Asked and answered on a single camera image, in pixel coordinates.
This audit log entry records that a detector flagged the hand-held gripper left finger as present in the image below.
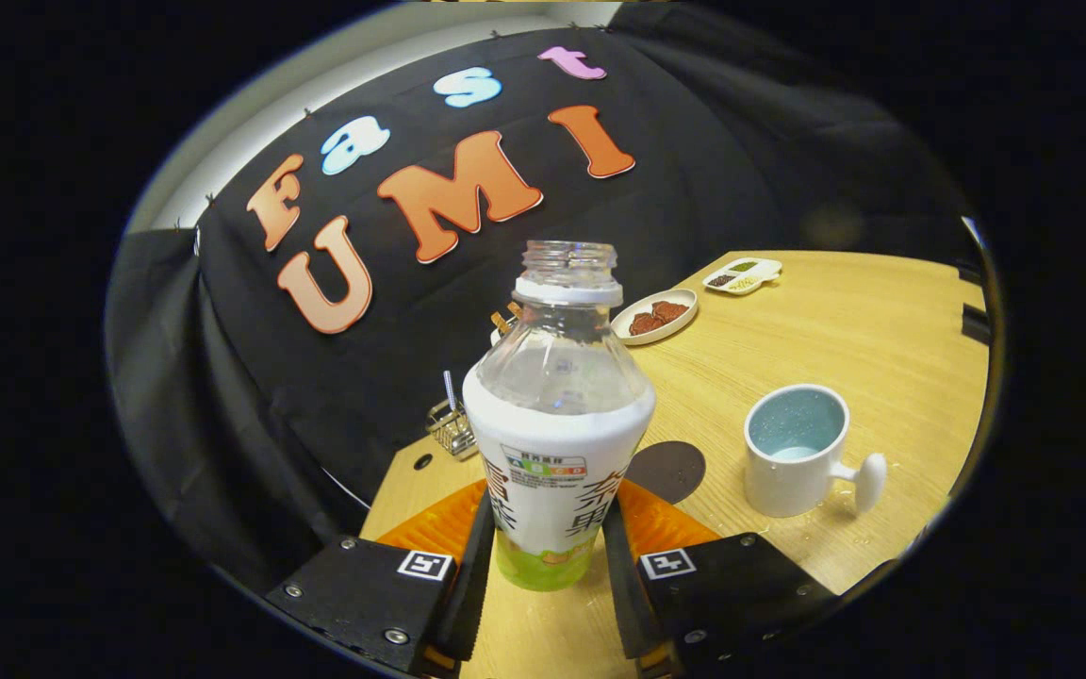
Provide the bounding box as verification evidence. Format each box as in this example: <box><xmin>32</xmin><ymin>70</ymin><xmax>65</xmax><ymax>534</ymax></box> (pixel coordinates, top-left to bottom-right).
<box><xmin>264</xmin><ymin>478</ymin><xmax>497</xmax><ymax>679</ymax></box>

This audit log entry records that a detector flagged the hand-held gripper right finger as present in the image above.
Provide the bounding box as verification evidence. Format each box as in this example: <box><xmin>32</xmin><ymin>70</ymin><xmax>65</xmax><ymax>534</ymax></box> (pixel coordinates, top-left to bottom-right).
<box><xmin>601</xmin><ymin>478</ymin><xmax>839</xmax><ymax>679</ymax></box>

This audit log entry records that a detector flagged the dark brown round coaster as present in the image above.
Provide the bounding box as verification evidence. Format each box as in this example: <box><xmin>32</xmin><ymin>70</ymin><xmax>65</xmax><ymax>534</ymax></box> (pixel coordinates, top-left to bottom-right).
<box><xmin>626</xmin><ymin>440</ymin><xmax>707</xmax><ymax>506</ymax></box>

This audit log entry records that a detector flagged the clear juice bottle white label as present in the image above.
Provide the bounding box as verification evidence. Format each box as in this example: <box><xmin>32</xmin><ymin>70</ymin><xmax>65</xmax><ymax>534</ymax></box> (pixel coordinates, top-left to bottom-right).
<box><xmin>462</xmin><ymin>240</ymin><xmax>657</xmax><ymax>593</ymax></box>

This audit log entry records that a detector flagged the white cup blue inside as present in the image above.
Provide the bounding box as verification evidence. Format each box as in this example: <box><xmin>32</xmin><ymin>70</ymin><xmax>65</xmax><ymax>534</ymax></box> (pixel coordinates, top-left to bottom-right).
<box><xmin>743</xmin><ymin>383</ymin><xmax>888</xmax><ymax>519</ymax></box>

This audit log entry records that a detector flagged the black backdrop cloth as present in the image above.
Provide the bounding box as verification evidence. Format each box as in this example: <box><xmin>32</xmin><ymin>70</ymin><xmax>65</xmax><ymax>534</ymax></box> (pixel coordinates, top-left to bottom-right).
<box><xmin>105</xmin><ymin>5</ymin><xmax>978</xmax><ymax>595</ymax></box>

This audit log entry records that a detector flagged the white oval plate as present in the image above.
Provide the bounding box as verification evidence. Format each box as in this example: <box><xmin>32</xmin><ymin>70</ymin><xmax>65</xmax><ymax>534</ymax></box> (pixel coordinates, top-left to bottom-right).
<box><xmin>610</xmin><ymin>289</ymin><xmax>699</xmax><ymax>346</ymax></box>

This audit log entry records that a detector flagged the white divided seasoning dish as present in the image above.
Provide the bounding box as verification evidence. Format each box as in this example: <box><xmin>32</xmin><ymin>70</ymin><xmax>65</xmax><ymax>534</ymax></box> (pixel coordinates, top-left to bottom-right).
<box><xmin>702</xmin><ymin>257</ymin><xmax>782</xmax><ymax>296</ymax></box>

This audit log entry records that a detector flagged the wooden table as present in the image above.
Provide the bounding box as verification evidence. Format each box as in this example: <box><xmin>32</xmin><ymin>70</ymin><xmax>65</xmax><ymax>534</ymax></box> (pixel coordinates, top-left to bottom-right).
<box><xmin>359</xmin><ymin>249</ymin><xmax>990</xmax><ymax>679</ymax></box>

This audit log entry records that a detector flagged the metal wire holder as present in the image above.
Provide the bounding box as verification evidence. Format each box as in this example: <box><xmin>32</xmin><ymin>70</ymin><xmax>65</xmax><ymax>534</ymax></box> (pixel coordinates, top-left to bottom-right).
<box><xmin>426</xmin><ymin>396</ymin><xmax>480</xmax><ymax>461</ymax></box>

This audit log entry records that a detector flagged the thin white cable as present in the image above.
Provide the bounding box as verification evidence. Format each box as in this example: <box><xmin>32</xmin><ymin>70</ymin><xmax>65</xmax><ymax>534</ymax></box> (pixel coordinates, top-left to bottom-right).
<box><xmin>321</xmin><ymin>460</ymin><xmax>370</xmax><ymax>516</ymax></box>

